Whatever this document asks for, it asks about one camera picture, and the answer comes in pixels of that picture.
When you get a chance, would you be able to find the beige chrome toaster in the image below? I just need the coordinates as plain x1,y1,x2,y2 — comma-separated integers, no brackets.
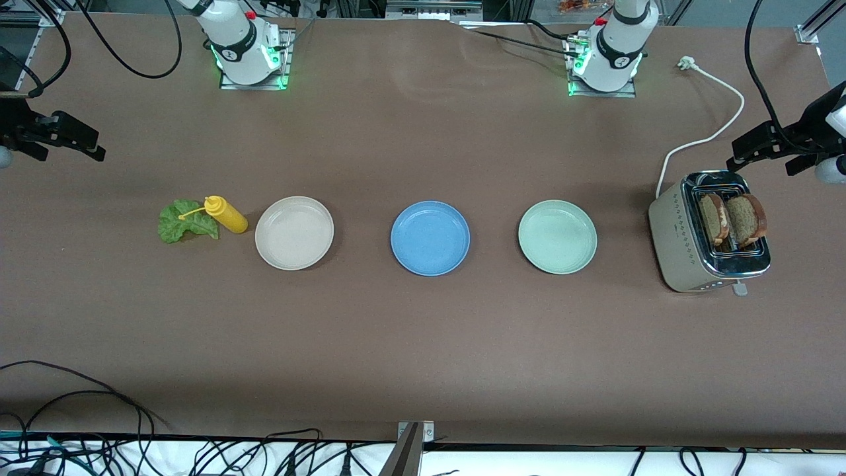
648,170,772,296

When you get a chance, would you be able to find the white power cable with plug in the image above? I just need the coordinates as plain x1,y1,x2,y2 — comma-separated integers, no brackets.
656,56,746,199

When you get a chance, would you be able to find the yellow squeeze bottle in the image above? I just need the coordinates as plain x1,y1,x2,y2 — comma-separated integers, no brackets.
178,195,249,235

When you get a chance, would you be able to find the mint green plate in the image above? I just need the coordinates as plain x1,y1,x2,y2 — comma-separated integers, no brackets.
518,200,598,275

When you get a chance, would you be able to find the brown bread slice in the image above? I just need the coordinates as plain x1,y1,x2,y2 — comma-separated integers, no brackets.
699,192,731,247
725,193,769,249

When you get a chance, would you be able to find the beige plate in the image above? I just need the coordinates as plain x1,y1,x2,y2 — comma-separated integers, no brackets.
254,196,335,271

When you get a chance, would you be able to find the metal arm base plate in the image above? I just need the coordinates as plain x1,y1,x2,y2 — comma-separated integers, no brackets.
567,33,638,99
219,28,293,91

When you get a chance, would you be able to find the teal cable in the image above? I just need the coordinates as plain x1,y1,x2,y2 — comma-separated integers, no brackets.
0,431,87,463

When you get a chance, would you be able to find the blue plate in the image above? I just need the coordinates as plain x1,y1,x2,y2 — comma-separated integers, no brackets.
390,200,471,277

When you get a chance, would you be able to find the grey aluminium post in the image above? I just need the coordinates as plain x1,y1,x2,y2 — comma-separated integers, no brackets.
378,423,424,476

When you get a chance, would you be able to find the green lettuce leaf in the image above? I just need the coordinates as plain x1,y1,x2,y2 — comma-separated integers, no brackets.
157,199,220,244

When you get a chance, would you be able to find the grey metal box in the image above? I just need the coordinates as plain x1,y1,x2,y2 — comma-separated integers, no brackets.
385,0,483,20

